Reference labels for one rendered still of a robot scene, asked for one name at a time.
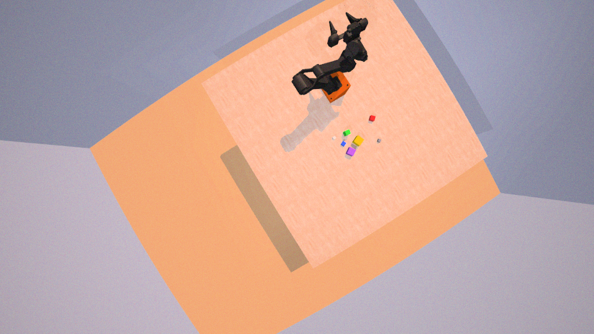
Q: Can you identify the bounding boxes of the yellow block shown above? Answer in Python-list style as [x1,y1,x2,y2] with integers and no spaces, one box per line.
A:
[352,136,364,146]

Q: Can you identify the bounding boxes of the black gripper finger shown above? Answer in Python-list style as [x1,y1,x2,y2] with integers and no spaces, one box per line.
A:
[329,21,337,35]
[345,12,362,24]

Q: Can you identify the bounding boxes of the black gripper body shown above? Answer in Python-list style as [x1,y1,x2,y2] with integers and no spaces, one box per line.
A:
[327,18,368,48]

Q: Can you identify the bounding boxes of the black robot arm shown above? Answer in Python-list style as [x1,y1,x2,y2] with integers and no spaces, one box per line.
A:
[291,22,368,95]

